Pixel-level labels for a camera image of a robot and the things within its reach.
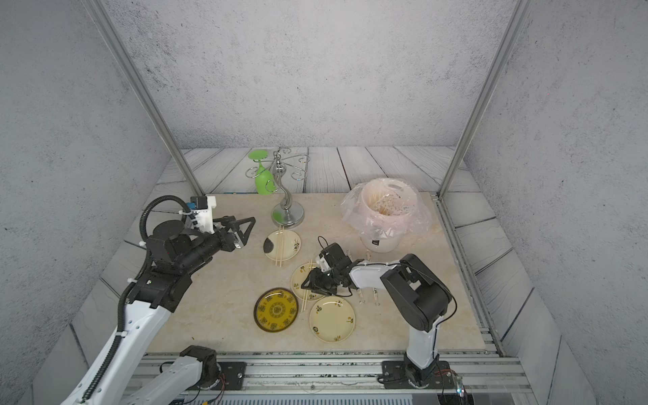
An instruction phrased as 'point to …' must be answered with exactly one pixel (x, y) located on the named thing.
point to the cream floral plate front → (332, 319)
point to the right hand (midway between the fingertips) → (306, 289)
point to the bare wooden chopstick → (276, 258)
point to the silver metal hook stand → (286, 213)
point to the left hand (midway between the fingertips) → (248, 219)
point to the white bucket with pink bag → (381, 210)
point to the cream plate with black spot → (291, 247)
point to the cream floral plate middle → (299, 276)
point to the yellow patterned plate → (275, 310)
